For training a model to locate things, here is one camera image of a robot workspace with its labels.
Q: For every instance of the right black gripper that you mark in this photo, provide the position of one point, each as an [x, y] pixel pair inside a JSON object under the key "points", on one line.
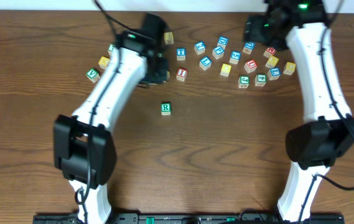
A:
{"points": [[254, 32]]}

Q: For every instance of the red U block right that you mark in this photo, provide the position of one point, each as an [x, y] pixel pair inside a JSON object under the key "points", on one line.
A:
{"points": [[250, 66]]}

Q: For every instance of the blue L block left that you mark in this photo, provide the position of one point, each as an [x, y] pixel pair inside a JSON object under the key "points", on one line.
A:
{"points": [[205, 63]]}

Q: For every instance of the green R block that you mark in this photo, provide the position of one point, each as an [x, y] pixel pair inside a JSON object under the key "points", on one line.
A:
{"points": [[166, 109]]}

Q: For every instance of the red I block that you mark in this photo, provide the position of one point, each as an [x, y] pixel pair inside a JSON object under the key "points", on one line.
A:
{"points": [[181, 74]]}

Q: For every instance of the green J block right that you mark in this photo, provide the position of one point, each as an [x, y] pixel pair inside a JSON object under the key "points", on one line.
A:
{"points": [[244, 81]]}

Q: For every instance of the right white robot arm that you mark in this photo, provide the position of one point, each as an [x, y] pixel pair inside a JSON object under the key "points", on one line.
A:
{"points": [[304, 28]]}

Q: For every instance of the green 4 block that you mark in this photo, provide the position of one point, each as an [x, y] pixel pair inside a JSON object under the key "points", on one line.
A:
{"points": [[260, 80]]}

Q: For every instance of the blue l block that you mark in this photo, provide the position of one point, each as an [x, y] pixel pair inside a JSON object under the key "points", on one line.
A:
{"points": [[205, 63], [274, 73]]}

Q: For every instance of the red M block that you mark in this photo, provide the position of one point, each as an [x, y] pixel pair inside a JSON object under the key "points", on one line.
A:
{"points": [[270, 51]]}

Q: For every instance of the blue T block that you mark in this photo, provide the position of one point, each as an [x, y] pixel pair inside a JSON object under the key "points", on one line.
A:
{"points": [[181, 53]]}

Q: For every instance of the blue D block right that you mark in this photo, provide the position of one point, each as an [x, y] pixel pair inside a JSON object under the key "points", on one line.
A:
{"points": [[248, 47]]}

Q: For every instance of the yellow block far left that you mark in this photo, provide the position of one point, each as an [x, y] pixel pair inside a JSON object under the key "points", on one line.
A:
{"points": [[104, 62]]}

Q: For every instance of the green V block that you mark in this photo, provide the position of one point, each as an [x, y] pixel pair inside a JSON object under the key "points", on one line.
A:
{"points": [[93, 75]]}

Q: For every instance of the blue d block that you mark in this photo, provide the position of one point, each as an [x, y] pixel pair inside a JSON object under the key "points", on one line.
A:
{"points": [[248, 47], [222, 42]]}

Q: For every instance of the green 7 block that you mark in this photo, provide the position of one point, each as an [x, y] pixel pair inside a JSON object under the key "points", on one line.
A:
{"points": [[111, 49]]}

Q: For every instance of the blue D block upper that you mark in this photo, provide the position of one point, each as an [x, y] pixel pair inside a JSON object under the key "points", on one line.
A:
{"points": [[222, 42]]}

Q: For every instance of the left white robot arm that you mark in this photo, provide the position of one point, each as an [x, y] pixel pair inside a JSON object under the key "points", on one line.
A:
{"points": [[83, 144]]}

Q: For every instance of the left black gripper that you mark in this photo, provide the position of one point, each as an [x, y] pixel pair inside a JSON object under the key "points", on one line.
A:
{"points": [[157, 73]]}

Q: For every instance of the blue L block right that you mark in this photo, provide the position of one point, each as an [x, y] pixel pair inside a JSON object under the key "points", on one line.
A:
{"points": [[274, 73]]}

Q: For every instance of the yellow block top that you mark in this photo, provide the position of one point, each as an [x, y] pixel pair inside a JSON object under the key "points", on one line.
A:
{"points": [[168, 38]]}

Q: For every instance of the yellow K block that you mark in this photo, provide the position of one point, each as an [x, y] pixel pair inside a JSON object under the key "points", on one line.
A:
{"points": [[272, 62]]}

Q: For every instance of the blue 2 block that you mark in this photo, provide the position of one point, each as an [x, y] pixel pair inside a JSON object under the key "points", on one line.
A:
{"points": [[199, 48]]}

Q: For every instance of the yellow G block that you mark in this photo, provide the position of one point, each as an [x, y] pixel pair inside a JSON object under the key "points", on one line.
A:
{"points": [[289, 68]]}

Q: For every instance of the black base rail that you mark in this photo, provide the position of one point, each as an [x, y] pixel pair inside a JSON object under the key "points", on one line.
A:
{"points": [[134, 218]]}

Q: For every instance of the blue P block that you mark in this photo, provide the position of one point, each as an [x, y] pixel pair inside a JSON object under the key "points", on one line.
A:
{"points": [[218, 52]]}

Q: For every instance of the blue 5 block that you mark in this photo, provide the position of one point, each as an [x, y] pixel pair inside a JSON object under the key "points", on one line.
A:
{"points": [[235, 57]]}

